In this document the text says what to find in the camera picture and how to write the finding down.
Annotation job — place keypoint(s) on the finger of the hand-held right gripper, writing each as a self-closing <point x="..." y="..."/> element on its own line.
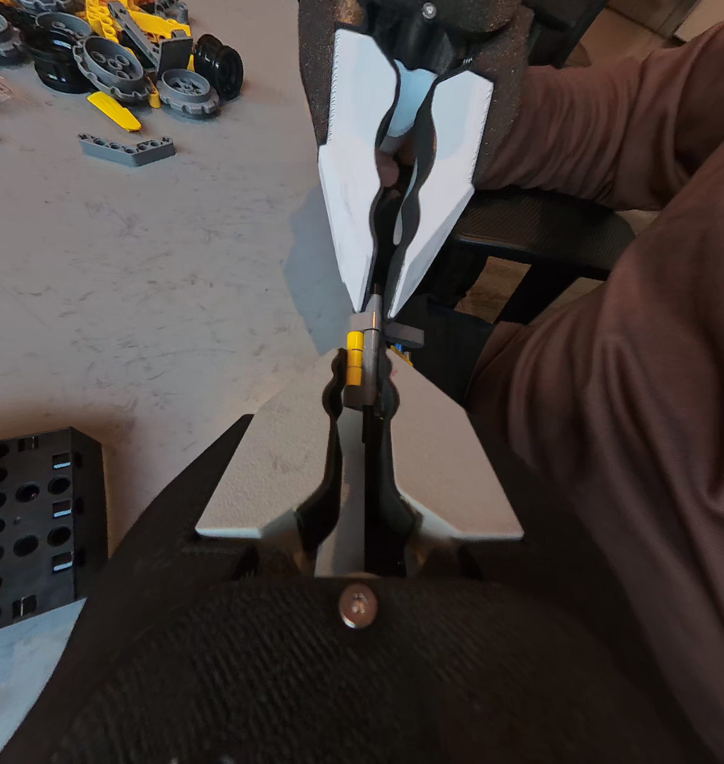
<point x="350" y="167"/>
<point x="451" y="155"/>

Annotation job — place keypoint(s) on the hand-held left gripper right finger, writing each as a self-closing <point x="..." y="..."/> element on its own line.
<point x="451" y="471"/>

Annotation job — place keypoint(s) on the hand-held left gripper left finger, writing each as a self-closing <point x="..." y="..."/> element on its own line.
<point x="272" y="471"/>

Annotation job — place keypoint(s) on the small yellow grey brick assembly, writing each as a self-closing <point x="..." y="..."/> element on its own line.
<point x="357" y="358"/>

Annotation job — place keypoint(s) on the person's right forearm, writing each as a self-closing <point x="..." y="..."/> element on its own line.
<point x="606" y="119"/>

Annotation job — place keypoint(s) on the grey desk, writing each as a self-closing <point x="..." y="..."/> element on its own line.
<point x="159" y="268"/>

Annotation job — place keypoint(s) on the person's right hand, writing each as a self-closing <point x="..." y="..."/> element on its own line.
<point x="391" y="168"/>

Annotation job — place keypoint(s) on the person's black pants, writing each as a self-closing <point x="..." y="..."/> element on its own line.
<point x="445" y="364"/>

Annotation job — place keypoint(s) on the black office chair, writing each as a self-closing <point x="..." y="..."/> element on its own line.
<point x="547" y="227"/>

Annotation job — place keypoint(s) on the person in brown sleeve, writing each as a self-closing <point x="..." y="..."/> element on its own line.
<point x="606" y="447"/>

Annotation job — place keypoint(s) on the grey angled beam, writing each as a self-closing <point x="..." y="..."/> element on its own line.
<point x="129" y="152"/>

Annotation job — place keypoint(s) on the yellow wedge piece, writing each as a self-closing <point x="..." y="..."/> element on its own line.
<point x="114" y="110"/>

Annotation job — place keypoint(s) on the black brick block with holes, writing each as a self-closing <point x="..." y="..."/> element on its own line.
<point x="33" y="525"/>

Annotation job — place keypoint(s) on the pile of grey black wheels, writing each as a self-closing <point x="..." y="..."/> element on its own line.
<point x="108" y="65"/>

